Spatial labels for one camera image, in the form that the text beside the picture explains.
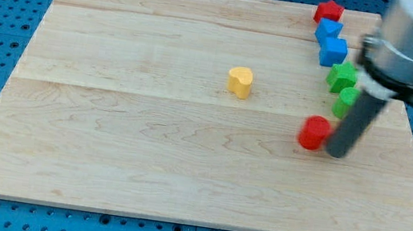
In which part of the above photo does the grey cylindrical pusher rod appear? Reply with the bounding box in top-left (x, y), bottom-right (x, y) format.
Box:
top-left (325, 91), bottom-right (388, 159)

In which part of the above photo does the red cylinder block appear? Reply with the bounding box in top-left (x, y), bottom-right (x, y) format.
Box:
top-left (297, 115), bottom-right (332, 151)

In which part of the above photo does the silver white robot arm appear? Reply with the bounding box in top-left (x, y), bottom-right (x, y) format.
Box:
top-left (325, 0), bottom-right (413, 158)

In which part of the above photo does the green star block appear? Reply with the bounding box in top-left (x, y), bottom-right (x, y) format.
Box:
top-left (326, 61), bottom-right (358, 93)

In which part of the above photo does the red star block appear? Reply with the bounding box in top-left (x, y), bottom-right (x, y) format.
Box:
top-left (314, 0), bottom-right (345, 23)

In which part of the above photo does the green cylinder block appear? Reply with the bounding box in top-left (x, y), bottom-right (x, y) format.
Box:
top-left (331, 87), bottom-right (360, 119)

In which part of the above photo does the blue cube block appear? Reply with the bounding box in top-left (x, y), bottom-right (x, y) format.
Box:
top-left (318, 37), bottom-right (348, 67)

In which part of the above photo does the blue triangle block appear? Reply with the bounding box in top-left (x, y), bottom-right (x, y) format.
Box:
top-left (314, 18), bottom-right (344, 45)

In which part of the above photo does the yellow heart block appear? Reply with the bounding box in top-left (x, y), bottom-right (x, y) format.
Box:
top-left (227, 67), bottom-right (253, 99)

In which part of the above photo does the wooden board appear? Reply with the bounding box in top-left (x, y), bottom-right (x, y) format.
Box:
top-left (0, 0), bottom-right (413, 231)

